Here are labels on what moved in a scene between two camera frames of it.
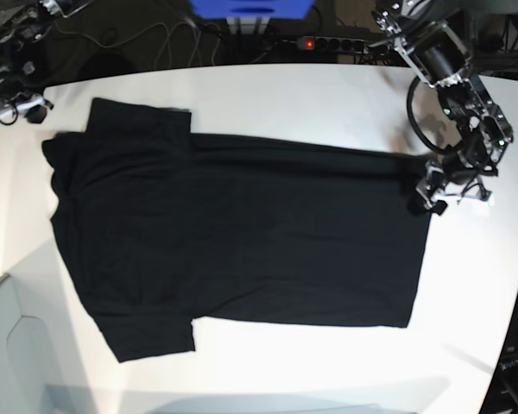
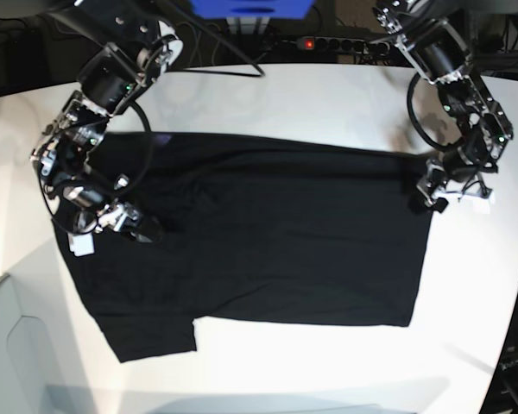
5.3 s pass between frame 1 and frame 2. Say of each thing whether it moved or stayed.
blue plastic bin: stayed
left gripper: moved
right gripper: stayed
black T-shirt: stayed
